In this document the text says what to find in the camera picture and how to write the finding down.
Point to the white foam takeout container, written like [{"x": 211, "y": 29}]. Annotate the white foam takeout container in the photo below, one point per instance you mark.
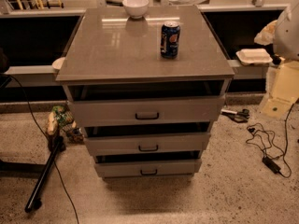
[{"x": 253, "y": 56}]

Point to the grey drawer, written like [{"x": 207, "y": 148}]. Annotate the grey drawer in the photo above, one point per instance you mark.
[
  {"x": 137, "y": 144},
  {"x": 148, "y": 168},
  {"x": 145, "y": 111}
]

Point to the colourful snack bag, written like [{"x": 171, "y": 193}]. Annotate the colourful snack bag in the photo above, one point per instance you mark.
[{"x": 61, "y": 119}]

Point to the grey bottom drawer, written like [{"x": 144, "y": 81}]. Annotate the grey bottom drawer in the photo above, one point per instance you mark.
[{"x": 148, "y": 168}]

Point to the blue soda can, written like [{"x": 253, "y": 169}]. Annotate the blue soda can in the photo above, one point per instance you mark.
[{"x": 169, "y": 39}]

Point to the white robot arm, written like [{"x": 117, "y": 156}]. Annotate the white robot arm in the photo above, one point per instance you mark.
[{"x": 286, "y": 39}]

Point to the grey top drawer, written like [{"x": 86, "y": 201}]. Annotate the grey top drawer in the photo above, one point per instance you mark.
[{"x": 145, "y": 111}]

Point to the small white plate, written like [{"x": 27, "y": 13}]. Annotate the small white plate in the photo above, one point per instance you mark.
[{"x": 57, "y": 64}]

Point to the white bowl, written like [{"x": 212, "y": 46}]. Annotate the white bowl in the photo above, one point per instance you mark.
[{"x": 136, "y": 9}]

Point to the black power adapter with cable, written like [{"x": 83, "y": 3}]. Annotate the black power adapter with cable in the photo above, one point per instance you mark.
[{"x": 264, "y": 140}]

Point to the grey drawer cabinet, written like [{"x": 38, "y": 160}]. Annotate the grey drawer cabinet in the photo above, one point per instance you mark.
[{"x": 113, "y": 57}]

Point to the black metal stand leg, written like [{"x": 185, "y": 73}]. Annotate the black metal stand leg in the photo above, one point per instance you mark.
[{"x": 34, "y": 200}]

